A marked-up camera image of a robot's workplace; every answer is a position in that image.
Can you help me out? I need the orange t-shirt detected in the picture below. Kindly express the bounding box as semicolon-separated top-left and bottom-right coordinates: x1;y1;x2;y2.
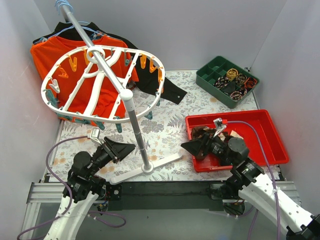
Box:
30;36;139;118

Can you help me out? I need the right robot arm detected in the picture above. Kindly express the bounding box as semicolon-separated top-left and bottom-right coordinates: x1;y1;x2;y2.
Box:
181;132;320;240

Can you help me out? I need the black garment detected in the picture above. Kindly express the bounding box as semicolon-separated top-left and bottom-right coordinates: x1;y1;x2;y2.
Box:
44;22;187;105

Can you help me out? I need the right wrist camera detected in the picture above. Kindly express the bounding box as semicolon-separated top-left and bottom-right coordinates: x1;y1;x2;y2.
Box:
213;117;228;138

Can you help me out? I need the blue wire hanger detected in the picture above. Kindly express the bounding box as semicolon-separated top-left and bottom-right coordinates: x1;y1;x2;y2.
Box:
33;0;105;45

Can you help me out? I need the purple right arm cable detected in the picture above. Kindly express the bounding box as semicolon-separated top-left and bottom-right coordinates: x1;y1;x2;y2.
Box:
226;120;283;240

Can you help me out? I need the floral rolled sock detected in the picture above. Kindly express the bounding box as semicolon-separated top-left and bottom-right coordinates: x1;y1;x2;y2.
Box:
213;76;230;90

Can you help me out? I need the silver stand pole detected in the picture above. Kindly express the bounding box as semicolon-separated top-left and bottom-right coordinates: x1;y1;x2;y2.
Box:
68;14;151;169

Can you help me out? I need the aluminium frame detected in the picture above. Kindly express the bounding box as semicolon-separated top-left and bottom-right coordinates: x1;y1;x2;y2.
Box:
21;119;313;240

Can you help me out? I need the red plastic tray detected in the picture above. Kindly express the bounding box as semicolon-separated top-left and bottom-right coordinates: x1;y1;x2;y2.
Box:
185;109;290;166

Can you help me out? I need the orange rolled sock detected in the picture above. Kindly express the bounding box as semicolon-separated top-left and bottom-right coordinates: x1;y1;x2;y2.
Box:
244;77;258;90

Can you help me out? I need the white oval clip hanger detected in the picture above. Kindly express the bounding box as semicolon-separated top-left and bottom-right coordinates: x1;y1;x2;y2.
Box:
41;45;165;124

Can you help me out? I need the floral table mat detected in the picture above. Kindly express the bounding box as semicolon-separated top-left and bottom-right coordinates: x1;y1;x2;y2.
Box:
49;70;258;182

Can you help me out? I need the green compartment box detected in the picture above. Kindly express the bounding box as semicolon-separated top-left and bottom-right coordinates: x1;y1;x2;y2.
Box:
196;56;260;109

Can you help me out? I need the yellow rolled sock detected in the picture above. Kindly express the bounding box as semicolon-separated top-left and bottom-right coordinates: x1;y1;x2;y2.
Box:
225;68;239;82

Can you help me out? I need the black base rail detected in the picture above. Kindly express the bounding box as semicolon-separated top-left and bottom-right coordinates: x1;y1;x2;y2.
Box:
107;181;224;211

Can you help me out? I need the white stand base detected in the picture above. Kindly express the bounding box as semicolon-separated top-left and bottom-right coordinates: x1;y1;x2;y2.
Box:
109;152;183;185

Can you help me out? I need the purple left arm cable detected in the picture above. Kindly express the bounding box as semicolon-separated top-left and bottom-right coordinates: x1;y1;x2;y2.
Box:
17;136;127;240

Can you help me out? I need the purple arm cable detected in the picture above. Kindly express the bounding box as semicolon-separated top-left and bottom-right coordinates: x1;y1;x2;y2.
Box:
226;120;283;240
17;136;127;240

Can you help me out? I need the dark navy sock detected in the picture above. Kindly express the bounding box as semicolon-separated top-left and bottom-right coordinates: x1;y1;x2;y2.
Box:
218;131;233;142

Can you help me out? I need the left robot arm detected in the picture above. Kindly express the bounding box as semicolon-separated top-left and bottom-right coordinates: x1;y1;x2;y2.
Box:
44;137;136;240

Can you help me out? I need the navy sock red cuff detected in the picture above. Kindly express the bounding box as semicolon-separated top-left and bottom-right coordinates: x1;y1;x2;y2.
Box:
230;130;244;139

